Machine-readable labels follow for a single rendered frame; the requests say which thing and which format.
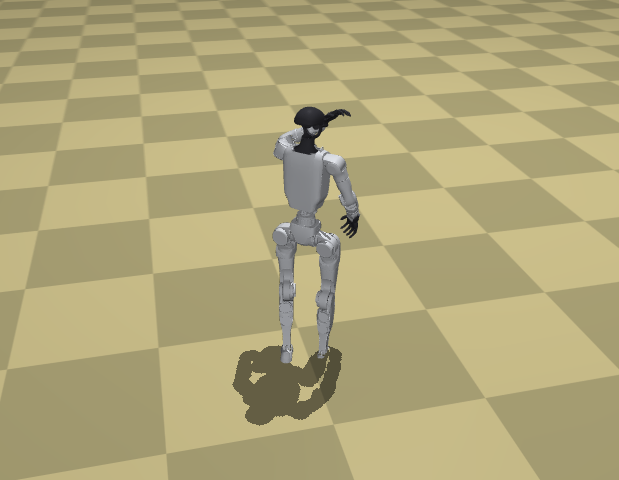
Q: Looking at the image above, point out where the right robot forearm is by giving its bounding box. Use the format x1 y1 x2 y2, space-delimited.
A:
345 191 360 222

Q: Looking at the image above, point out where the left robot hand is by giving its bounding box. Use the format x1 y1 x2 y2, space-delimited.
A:
313 109 351 130

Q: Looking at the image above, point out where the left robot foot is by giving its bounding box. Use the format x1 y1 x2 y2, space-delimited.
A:
280 344 293 363

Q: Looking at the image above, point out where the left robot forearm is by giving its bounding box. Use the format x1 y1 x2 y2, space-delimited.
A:
278 126 325 143

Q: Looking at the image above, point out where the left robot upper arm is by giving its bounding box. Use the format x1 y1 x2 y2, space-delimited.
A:
273 135 293 160

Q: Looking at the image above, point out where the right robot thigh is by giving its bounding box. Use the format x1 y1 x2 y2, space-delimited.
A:
315 230 341 310

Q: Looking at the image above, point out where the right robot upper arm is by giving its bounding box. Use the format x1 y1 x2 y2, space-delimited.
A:
323 154 356 207

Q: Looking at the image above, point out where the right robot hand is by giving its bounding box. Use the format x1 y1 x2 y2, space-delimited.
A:
341 215 359 238

